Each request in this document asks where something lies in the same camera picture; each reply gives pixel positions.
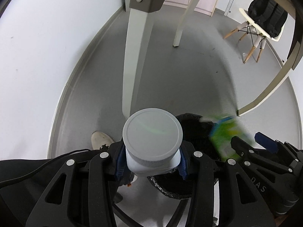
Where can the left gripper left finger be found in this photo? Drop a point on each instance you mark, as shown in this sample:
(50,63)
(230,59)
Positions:
(123,173)

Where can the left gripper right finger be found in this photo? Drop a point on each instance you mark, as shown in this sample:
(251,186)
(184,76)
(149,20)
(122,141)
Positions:
(184,162)

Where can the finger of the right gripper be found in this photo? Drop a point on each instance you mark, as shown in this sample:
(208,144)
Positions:
(241,147)
(266,142)

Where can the green white medicine box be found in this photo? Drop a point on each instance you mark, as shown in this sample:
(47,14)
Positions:
(219,132)

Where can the white pill bottle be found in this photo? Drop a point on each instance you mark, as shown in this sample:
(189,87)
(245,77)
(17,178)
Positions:
(152,138)

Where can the black trash bin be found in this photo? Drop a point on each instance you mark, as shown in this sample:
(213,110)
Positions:
(177,183)

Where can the black trouser legs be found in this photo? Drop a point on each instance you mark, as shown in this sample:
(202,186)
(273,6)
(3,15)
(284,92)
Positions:
(16,171)

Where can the white left shoe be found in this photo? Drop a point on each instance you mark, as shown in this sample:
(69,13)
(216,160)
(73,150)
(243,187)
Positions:
(101,141)

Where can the white chair wooden legs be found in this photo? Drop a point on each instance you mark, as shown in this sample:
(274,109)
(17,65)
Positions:
(259,37)

